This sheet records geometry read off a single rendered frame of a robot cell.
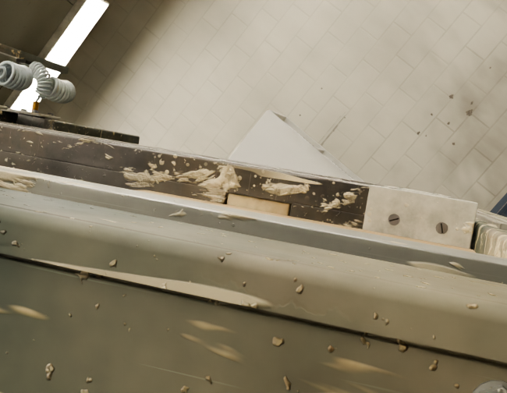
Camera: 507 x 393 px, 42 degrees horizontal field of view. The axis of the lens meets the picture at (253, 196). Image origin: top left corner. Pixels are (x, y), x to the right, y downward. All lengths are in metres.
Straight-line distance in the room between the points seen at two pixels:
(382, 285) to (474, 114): 5.71
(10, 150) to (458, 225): 0.59
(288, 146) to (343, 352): 4.36
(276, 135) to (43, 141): 3.71
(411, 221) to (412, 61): 5.16
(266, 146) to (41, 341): 4.38
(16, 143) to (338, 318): 0.79
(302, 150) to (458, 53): 1.96
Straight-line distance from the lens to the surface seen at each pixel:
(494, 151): 5.90
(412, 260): 0.45
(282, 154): 4.56
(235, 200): 0.84
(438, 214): 0.81
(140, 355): 0.22
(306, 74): 6.01
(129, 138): 2.51
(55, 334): 0.23
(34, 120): 1.81
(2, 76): 1.71
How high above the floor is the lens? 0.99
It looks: 9 degrees up
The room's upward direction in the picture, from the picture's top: 49 degrees counter-clockwise
